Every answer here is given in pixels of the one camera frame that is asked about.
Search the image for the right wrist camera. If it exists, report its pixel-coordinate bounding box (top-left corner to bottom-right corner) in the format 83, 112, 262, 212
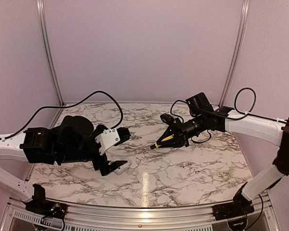
160, 113, 181, 125

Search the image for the front aluminium rail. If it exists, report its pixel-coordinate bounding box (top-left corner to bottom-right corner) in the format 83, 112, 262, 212
0, 191, 280, 231

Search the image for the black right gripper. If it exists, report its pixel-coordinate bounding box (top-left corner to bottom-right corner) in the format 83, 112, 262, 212
157, 114, 206, 147

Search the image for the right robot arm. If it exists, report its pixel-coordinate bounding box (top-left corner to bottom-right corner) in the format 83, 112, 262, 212
150, 92, 289, 216

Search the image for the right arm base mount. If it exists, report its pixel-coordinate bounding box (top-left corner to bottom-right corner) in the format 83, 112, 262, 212
212, 201, 255, 220

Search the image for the yellow handled screwdriver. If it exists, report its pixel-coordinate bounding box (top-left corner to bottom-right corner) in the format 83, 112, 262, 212
150, 135, 174, 149

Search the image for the aluminium frame post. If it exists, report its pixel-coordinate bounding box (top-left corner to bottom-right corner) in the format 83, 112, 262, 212
218, 0, 250, 106
36, 0, 64, 105

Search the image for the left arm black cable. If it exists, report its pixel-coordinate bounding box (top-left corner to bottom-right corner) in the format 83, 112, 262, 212
0, 90, 124, 142

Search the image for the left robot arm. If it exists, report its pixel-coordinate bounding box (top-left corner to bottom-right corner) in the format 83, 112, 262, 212
0, 115, 131, 176

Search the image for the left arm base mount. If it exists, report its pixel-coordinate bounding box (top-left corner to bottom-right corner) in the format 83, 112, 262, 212
24, 200, 67, 219

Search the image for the left aluminium frame post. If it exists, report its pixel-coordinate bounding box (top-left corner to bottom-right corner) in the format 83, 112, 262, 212
36, 0, 64, 105

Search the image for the white remote control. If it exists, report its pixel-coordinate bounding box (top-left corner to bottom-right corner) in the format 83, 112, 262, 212
114, 164, 129, 175

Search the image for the right aluminium frame post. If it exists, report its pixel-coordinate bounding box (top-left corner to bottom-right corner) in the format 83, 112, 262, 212
218, 0, 250, 106

